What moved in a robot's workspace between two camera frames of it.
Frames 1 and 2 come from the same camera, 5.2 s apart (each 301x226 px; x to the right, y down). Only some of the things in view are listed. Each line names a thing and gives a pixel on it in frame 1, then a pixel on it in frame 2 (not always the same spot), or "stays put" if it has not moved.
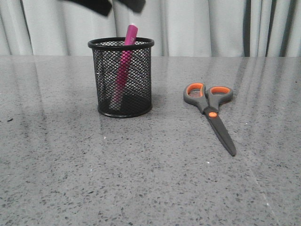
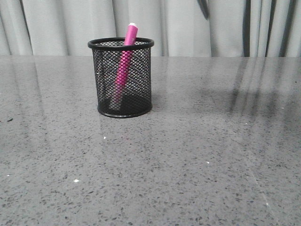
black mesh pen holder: x=123 y=76 stays put
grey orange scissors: x=208 y=100 → x=204 y=6
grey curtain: x=177 y=28 stays put
